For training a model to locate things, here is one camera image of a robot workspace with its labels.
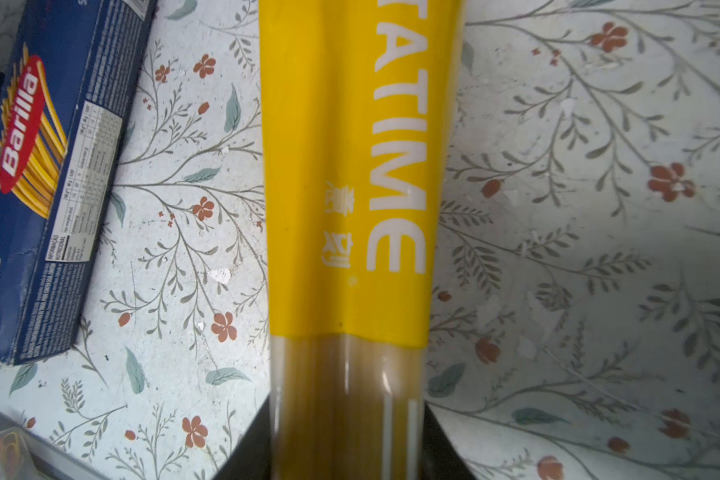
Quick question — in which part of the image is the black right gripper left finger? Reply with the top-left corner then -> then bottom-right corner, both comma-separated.
213,397 -> 272,480

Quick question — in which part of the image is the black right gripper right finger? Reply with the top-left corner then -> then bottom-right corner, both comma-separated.
421,404 -> 476,480

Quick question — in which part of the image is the yellow Pastatime bag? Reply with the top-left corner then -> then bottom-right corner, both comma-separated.
259,1 -> 464,479

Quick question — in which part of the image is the floral patterned table mat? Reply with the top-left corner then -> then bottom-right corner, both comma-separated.
0,1 -> 720,479

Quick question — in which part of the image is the blue Barilla spaghetti box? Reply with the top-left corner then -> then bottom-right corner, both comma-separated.
0,1 -> 155,365

